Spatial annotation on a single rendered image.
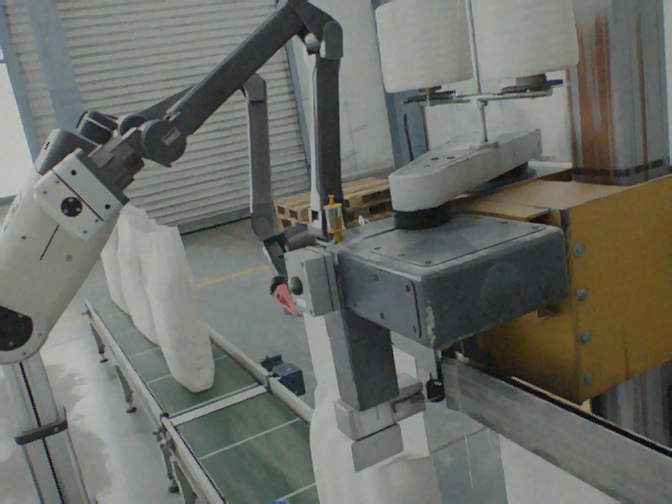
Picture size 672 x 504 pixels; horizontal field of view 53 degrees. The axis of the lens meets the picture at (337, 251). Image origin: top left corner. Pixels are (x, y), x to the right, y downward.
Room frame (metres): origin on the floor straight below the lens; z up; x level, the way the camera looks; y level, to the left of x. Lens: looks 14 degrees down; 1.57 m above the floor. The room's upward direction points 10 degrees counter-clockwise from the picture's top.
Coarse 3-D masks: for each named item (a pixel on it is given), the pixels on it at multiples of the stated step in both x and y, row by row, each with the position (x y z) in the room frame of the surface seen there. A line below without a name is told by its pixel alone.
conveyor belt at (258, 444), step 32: (224, 416) 2.41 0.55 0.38; (256, 416) 2.36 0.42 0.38; (288, 416) 2.32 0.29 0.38; (192, 448) 2.20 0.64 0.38; (224, 448) 2.16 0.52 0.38; (256, 448) 2.12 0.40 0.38; (288, 448) 2.09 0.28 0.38; (224, 480) 1.96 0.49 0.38; (256, 480) 1.92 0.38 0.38; (288, 480) 1.89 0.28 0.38
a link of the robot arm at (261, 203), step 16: (256, 80) 1.82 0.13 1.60; (256, 96) 1.80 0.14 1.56; (256, 112) 1.81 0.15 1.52; (256, 128) 1.79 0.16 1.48; (256, 144) 1.77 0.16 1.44; (256, 160) 1.75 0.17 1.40; (256, 176) 1.73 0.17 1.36; (256, 192) 1.71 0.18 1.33; (256, 208) 1.69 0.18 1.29; (272, 208) 1.69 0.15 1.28; (272, 224) 1.67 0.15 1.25
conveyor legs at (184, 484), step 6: (180, 468) 2.30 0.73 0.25; (180, 474) 2.29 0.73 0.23; (180, 480) 2.29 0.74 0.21; (186, 480) 2.30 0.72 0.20; (180, 486) 2.29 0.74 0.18; (186, 486) 2.30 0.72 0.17; (180, 492) 2.33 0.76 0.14; (186, 492) 2.30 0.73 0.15; (192, 492) 2.32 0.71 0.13; (186, 498) 2.29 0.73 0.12; (192, 498) 2.30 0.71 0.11
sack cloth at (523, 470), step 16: (512, 448) 0.89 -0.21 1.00; (512, 464) 0.89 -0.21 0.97; (528, 464) 0.85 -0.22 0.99; (544, 464) 0.83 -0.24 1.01; (512, 480) 0.89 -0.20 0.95; (528, 480) 0.85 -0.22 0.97; (544, 480) 0.83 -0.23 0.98; (560, 480) 0.80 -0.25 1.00; (576, 480) 0.78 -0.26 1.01; (512, 496) 0.89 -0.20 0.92; (528, 496) 0.85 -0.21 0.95; (544, 496) 0.82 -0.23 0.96; (560, 496) 0.80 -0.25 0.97; (576, 496) 0.78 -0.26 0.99; (592, 496) 0.75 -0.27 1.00; (608, 496) 0.73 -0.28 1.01
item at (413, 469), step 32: (320, 320) 1.45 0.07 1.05; (320, 352) 1.51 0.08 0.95; (320, 384) 1.53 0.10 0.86; (320, 416) 1.43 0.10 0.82; (416, 416) 1.16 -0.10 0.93; (320, 448) 1.41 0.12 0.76; (416, 448) 1.17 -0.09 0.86; (320, 480) 1.44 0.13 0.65; (352, 480) 1.26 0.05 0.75; (384, 480) 1.19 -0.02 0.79; (416, 480) 1.19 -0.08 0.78
